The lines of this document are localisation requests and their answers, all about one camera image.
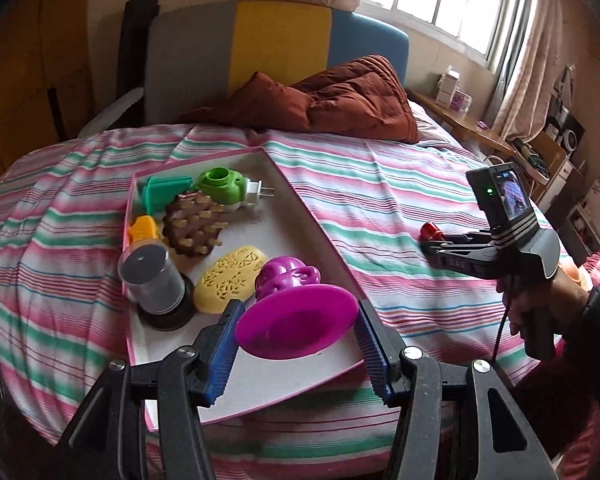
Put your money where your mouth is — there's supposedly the brown knobbed massage brush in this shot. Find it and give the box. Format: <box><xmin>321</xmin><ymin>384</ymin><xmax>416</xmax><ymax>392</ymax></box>
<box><xmin>161</xmin><ymin>191</ymin><xmax>224</xmax><ymax>257</ymax></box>

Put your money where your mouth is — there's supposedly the person's red clothing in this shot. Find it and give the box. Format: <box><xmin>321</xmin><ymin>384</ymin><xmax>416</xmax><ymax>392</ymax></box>
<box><xmin>510</xmin><ymin>355</ymin><xmax>600</xmax><ymax>480</ymax></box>

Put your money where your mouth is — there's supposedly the white pillow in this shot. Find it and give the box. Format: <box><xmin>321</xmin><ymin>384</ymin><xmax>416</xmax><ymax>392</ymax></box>
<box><xmin>407</xmin><ymin>100</ymin><xmax>456</xmax><ymax>144</ymax></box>

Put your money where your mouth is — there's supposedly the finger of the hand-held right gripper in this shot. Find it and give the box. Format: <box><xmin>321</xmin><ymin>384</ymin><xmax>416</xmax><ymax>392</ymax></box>
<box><xmin>432</xmin><ymin>233</ymin><xmax>487</xmax><ymax>250</ymax></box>
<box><xmin>422</xmin><ymin>247</ymin><xmax>487</xmax><ymax>276</ymax></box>

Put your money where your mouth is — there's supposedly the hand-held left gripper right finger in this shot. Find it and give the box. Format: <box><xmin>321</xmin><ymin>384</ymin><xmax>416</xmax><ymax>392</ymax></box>
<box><xmin>356</xmin><ymin>299</ymin><xmax>556</xmax><ymax>480</ymax></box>

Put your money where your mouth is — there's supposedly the white carton box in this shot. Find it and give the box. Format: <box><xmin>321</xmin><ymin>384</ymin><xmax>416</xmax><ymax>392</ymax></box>
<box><xmin>434</xmin><ymin>72</ymin><xmax>461</xmax><ymax>109</ymax></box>

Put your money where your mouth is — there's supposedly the black cable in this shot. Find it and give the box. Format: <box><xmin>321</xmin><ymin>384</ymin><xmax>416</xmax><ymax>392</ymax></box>
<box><xmin>489</xmin><ymin>287</ymin><xmax>512</xmax><ymax>363</ymax></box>

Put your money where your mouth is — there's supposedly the grey yellow blue headboard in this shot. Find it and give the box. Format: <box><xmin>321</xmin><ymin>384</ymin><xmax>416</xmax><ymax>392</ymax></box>
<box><xmin>145</xmin><ymin>0</ymin><xmax>411</xmax><ymax>126</ymax></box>

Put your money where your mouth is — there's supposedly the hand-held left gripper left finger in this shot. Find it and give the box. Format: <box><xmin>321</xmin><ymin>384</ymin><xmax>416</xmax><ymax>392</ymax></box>
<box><xmin>55</xmin><ymin>299</ymin><xmax>247</xmax><ymax>480</ymax></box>

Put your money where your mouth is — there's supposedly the green plug-in device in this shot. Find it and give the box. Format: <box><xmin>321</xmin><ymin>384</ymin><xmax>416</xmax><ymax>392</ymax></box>
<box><xmin>195</xmin><ymin>167</ymin><xmax>276</xmax><ymax>207</ymax></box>

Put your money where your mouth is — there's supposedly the black bed post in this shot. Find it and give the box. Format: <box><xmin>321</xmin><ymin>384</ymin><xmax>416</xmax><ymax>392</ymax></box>
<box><xmin>117</xmin><ymin>0</ymin><xmax>160</xmax><ymax>129</ymax></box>

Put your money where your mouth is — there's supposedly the brown quilt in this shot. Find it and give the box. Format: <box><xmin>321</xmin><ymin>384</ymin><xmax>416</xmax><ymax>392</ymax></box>
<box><xmin>180</xmin><ymin>55</ymin><xmax>421</xmax><ymax>144</ymax></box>

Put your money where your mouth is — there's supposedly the striped bed sheet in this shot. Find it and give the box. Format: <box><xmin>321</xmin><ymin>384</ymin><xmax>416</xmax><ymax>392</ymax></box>
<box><xmin>0</xmin><ymin>122</ymin><xmax>581</xmax><ymax>480</ymax></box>

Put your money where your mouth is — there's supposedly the green plastic clip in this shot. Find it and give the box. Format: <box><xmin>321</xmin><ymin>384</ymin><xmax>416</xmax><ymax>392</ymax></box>
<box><xmin>140</xmin><ymin>176</ymin><xmax>191</xmax><ymax>216</ymax></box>

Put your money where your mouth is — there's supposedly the orange plastic piece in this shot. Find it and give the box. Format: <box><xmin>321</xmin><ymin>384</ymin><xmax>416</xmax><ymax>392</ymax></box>
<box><xmin>127</xmin><ymin>215</ymin><xmax>162</xmax><ymax>251</ymax></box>

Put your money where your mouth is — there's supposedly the person's right hand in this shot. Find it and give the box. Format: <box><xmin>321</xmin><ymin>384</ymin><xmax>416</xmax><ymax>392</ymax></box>
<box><xmin>496</xmin><ymin>261</ymin><xmax>590</xmax><ymax>357</ymax></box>

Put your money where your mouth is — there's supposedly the red bottle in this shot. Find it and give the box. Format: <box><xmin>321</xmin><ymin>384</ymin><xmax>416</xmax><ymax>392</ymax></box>
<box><xmin>420</xmin><ymin>221</ymin><xmax>446</xmax><ymax>244</ymax></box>

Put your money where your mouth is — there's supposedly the purple hat-shaped plastic toy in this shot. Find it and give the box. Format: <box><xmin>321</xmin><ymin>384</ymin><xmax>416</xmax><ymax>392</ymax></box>
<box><xmin>235</xmin><ymin>256</ymin><xmax>360</xmax><ymax>360</ymax></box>

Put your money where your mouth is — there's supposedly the yellow perforated oval case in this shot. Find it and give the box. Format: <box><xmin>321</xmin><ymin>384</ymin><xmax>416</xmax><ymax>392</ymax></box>
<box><xmin>193</xmin><ymin>245</ymin><xmax>270</xmax><ymax>315</ymax></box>

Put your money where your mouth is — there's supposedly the white tray with pink rim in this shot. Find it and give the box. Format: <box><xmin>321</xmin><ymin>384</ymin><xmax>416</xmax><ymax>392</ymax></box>
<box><xmin>123</xmin><ymin>146</ymin><xmax>396</xmax><ymax>434</ymax></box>

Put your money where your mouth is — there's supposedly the beige curtain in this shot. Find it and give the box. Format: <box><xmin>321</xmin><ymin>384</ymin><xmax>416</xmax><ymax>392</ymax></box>
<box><xmin>490</xmin><ymin>0</ymin><xmax>571</xmax><ymax>141</ymax></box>

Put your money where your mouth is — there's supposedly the wooden bedside desk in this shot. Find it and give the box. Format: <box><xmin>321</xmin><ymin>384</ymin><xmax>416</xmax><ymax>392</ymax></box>
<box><xmin>407</xmin><ymin>87</ymin><xmax>516</xmax><ymax>159</ymax></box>

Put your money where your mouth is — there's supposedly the grey cylindrical container black lid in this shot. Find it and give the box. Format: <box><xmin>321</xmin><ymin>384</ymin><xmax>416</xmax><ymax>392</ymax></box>
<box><xmin>118</xmin><ymin>240</ymin><xmax>196</xmax><ymax>332</ymax></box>

